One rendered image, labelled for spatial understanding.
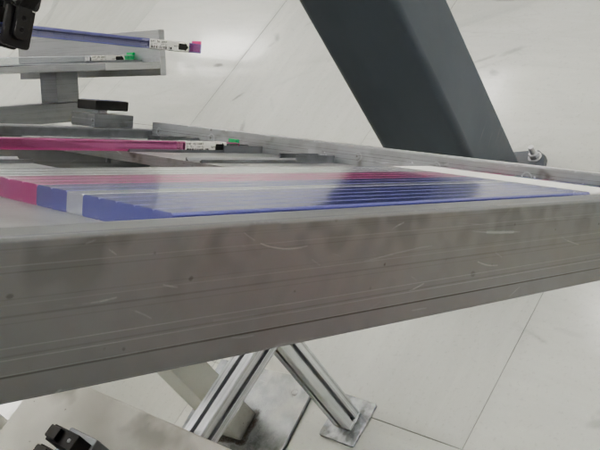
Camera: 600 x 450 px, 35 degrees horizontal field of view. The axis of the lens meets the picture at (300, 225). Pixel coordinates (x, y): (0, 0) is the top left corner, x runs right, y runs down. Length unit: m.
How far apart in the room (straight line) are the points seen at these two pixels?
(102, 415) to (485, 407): 0.75
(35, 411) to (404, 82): 0.81
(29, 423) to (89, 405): 0.09
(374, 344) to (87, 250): 1.47
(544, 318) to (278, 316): 1.30
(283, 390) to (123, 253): 1.47
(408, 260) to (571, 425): 1.10
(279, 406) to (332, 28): 0.71
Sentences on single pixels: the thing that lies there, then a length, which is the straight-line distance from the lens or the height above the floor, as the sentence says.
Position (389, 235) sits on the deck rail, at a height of 1.00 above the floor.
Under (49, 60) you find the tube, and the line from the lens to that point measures 1.34.
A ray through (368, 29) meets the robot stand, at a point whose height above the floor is 0.53.
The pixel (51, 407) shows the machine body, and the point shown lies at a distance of 1.20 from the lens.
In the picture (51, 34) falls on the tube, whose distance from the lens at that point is 1.06.
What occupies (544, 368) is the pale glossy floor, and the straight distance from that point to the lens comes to 1.67.
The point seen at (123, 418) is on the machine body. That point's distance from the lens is 1.11.
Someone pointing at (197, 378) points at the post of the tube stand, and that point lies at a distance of 1.71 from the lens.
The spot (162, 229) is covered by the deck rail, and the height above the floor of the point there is 1.13.
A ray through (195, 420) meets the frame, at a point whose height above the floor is 0.32.
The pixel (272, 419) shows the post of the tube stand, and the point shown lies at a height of 0.01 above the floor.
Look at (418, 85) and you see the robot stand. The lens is 1.62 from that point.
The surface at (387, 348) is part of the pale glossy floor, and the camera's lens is 1.80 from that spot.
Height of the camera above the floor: 1.35
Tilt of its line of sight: 39 degrees down
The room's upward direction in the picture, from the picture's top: 35 degrees counter-clockwise
